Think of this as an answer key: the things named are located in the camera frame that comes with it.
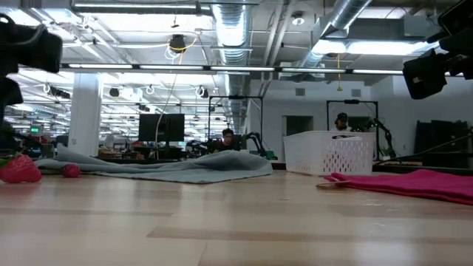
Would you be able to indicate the red toy strawberry green leaves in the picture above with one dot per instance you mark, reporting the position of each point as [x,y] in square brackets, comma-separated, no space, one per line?
[20,170]

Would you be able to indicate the small red toy raspberry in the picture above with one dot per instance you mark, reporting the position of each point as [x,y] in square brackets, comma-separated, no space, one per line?
[70,171]

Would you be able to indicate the background black robot arm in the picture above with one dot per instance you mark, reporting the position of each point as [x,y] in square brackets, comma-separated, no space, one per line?
[384,133]
[255,142]

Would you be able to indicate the black background cabinet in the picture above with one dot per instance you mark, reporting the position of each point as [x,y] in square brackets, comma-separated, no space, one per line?
[441,134]

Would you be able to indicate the green exit sign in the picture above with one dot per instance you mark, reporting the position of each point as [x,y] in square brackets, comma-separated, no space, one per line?
[35,129]

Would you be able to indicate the white building column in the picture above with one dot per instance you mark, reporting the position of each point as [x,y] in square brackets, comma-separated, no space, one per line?
[85,118]

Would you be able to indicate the person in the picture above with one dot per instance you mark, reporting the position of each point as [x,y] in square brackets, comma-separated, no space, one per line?
[226,142]
[341,122]

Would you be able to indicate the red cloth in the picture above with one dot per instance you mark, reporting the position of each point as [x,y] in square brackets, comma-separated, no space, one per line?
[417,184]

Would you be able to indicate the white perforated plastic basket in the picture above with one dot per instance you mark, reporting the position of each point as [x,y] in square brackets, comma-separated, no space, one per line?
[325,155]

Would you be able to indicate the round ceiling sensor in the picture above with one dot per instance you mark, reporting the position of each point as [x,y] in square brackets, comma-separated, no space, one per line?
[298,20]

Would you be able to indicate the black background monitor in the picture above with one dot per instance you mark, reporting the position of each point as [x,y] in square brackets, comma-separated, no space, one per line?
[161,127]

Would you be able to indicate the grey cloth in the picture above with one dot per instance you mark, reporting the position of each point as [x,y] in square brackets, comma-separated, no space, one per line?
[184,170]

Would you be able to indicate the black background frame stand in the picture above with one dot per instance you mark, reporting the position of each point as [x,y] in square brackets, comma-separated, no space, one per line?
[236,97]
[351,101]

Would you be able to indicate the black overhead camera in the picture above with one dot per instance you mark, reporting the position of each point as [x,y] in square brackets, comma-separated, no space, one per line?
[177,43]

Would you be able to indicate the overhead frame bar with lights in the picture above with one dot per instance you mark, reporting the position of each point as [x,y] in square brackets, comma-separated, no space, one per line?
[240,68]

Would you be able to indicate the ribbed silver air duct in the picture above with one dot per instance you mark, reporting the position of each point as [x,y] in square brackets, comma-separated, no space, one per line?
[232,29]

